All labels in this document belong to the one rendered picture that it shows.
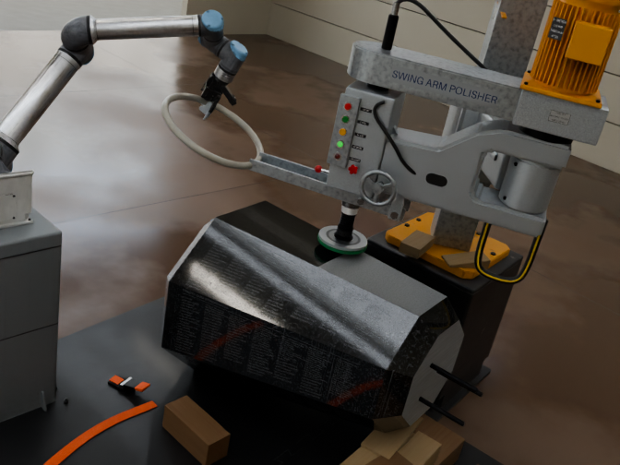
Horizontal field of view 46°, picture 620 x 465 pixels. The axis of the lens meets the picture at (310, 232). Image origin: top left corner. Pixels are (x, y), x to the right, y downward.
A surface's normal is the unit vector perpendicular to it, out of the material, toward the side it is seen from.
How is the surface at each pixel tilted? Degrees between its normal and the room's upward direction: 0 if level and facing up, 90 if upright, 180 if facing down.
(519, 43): 90
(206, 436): 0
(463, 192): 90
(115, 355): 0
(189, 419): 0
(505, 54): 90
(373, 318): 45
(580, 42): 90
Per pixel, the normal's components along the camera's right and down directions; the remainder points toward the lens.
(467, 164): -0.32, 0.36
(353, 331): -0.26, -0.44
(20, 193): 0.68, 0.43
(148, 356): 0.18, -0.88
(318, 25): -0.69, 0.19
